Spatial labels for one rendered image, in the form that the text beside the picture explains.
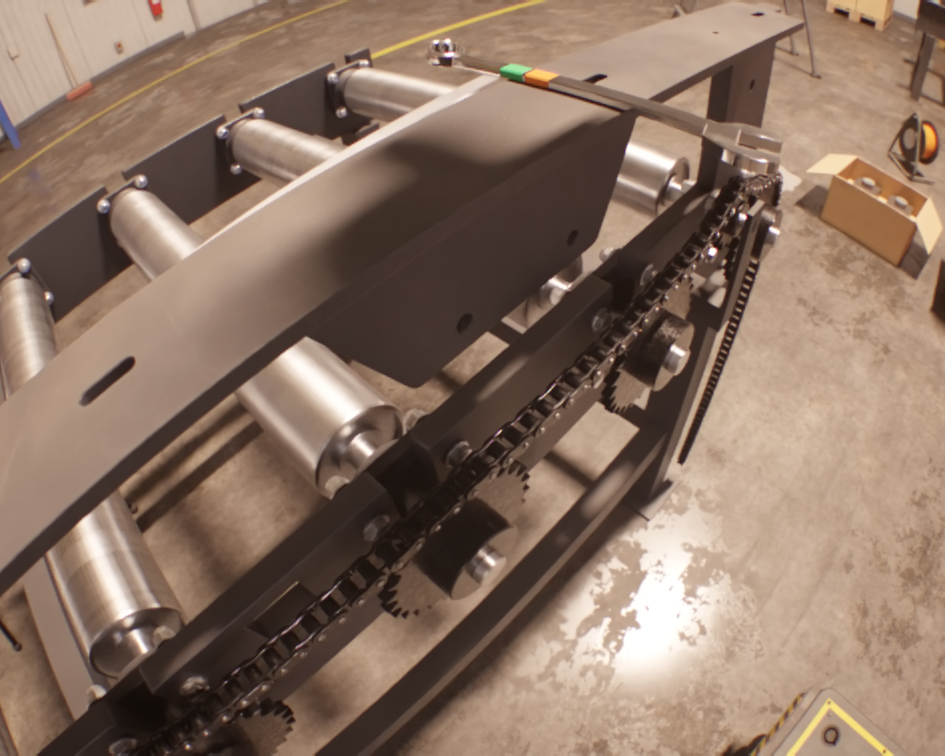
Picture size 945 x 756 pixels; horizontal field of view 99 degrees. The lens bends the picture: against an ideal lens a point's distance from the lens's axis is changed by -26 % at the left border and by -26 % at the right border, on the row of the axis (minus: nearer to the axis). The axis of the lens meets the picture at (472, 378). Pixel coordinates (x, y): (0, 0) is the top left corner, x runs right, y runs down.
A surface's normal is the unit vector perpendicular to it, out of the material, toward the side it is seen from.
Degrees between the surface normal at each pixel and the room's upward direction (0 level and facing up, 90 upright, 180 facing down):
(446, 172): 0
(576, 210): 90
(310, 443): 36
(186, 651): 0
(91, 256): 90
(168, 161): 90
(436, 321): 90
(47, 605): 0
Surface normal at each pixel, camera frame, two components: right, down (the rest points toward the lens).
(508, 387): 0.71, 0.50
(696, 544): -0.11, -0.62
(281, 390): -0.39, -0.30
